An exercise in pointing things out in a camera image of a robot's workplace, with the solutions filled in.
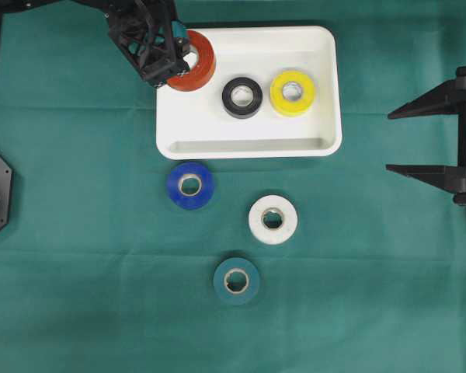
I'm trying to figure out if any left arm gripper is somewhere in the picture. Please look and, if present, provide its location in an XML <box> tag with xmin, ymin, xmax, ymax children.
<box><xmin>106</xmin><ymin>0</ymin><xmax>190</xmax><ymax>89</ymax></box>

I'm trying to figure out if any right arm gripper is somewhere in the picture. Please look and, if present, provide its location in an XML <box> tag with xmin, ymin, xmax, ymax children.
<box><xmin>385</xmin><ymin>66</ymin><xmax>466</xmax><ymax>207</ymax></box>

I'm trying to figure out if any orange tape roll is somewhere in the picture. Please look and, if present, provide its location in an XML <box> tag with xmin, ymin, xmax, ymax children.
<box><xmin>167</xmin><ymin>30</ymin><xmax>216</xmax><ymax>92</ymax></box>

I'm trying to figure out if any black tape roll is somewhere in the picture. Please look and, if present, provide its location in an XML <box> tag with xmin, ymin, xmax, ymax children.
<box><xmin>221</xmin><ymin>77</ymin><xmax>263</xmax><ymax>119</ymax></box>

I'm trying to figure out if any yellow tape roll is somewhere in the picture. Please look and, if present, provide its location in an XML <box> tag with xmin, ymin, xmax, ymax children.
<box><xmin>270</xmin><ymin>70</ymin><xmax>315</xmax><ymax>117</ymax></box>

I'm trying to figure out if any white plastic tray case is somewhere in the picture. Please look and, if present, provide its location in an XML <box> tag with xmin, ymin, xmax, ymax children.
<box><xmin>156</xmin><ymin>26</ymin><xmax>343</xmax><ymax>160</ymax></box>

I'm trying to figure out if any blue tape roll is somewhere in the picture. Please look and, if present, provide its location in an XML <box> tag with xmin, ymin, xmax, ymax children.
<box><xmin>166</xmin><ymin>162</ymin><xmax>214</xmax><ymax>210</ymax></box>

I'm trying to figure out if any white tape roll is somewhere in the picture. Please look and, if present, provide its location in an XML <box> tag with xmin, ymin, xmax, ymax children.
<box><xmin>248</xmin><ymin>195</ymin><xmax>298</xmax><ymax>245</ymax></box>

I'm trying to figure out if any teal tape roll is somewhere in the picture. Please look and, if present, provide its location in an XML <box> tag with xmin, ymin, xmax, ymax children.
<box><xmin>213</xmin><ymin>257</ymin><xmax>261</xmax><ymax>305</ymax></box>

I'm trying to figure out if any green table cloth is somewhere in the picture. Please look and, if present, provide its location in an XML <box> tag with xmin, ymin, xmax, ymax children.
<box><xmin>0</xmin><ymin>1</ymin><xmax>466</xmax><ymax>372</ymax></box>

